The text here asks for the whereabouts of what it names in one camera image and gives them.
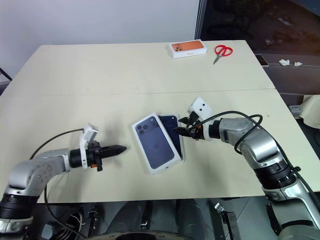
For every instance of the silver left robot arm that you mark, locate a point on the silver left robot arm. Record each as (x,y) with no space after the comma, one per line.
(32,172)

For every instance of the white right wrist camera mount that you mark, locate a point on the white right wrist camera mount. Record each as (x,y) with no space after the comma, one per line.
(201,107)

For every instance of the dark blue smartphone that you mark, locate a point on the dark blue smartphone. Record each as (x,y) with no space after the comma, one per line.
(182,160)
(170,122)

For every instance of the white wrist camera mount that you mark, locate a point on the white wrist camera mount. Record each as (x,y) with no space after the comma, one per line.
(201,107)
(88,133)

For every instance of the crumpled white tissue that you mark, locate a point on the crumpled white tissue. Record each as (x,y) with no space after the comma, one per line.
(284,62)
(297,64)

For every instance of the grey side desk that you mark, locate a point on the grey side desk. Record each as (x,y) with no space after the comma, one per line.
(295,80)

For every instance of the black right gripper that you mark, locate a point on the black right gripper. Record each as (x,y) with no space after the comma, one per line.
(196,128)

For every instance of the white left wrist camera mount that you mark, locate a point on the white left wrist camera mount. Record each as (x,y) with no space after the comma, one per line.
(88,133)

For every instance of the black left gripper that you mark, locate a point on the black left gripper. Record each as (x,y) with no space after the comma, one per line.
(94,155)

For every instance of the white phone box lid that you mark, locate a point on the white phone box lid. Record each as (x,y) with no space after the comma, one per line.
(152,142)

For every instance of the black metal bracket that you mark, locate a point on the black metal bracket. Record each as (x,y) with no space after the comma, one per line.
(228,217)

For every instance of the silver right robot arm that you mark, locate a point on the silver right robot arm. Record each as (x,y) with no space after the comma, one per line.
(260,145)

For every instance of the grey window frame post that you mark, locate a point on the grey window frame post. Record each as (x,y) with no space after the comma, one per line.
(200,20)

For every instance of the white box with orange phone print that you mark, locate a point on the white box with orange phone print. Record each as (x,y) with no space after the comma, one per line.
(187,47)

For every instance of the small grey plug block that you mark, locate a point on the small grey plug block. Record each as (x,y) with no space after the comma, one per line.
(295,110)

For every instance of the smartphone with pale case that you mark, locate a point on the smartphone with pale case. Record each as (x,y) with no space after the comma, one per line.
(262,60)

